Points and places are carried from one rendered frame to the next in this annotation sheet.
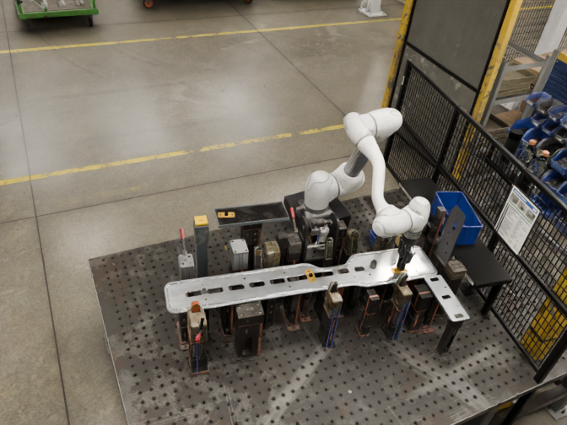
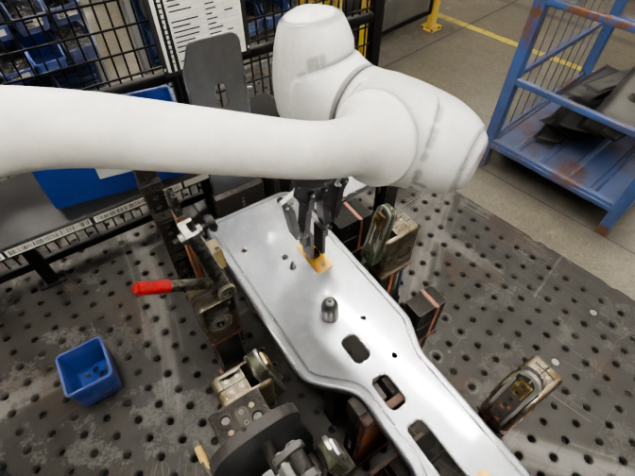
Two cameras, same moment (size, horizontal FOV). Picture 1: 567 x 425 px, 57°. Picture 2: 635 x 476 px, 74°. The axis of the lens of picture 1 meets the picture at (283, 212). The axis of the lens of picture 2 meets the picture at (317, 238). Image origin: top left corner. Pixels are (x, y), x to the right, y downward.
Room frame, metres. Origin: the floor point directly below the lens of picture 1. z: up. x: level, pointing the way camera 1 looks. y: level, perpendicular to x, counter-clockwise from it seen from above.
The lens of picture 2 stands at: (2.05, -0.12, 1.66)
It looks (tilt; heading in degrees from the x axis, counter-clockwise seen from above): 50 degrees down; 256
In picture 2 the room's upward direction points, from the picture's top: straight up
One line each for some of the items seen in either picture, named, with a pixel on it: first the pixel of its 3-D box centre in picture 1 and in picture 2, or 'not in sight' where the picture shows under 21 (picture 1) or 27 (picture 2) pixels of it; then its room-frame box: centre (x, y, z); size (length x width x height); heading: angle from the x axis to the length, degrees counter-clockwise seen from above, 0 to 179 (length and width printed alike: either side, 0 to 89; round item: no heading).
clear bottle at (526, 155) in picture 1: (525, 158); not in sight; (2.29, -1.18, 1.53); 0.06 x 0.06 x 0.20
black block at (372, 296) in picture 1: (368, 314); (412, 336); (1.75, -0.48, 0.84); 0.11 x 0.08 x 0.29; 20
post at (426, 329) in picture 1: (431, 307); not in sight; (1.84, -0.82, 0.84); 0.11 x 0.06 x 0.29; 20
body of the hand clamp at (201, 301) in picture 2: (377, 258); (226, 340); (2.13, -0.55, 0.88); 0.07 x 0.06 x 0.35; 20
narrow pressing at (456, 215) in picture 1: (450, 234); (225, 124); (2.06, -0.86, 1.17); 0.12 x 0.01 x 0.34; 20
